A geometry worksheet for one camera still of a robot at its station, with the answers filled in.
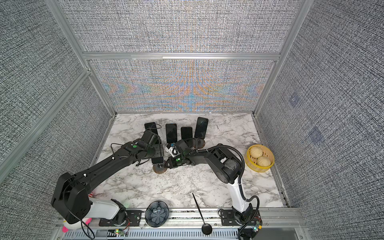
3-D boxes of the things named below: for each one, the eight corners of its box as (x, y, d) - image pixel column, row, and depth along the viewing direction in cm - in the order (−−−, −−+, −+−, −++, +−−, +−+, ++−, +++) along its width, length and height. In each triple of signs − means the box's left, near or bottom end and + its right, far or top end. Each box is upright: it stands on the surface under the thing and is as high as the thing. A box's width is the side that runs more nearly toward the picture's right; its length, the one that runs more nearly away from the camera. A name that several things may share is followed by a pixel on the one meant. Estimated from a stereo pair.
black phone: (194, 141, 105) (195, 124, 91) (197, 133, 109) (198, 116, 95) (203, 143, 104) (205, 127, 90) (206, 135, 108) (208, 118, 94)
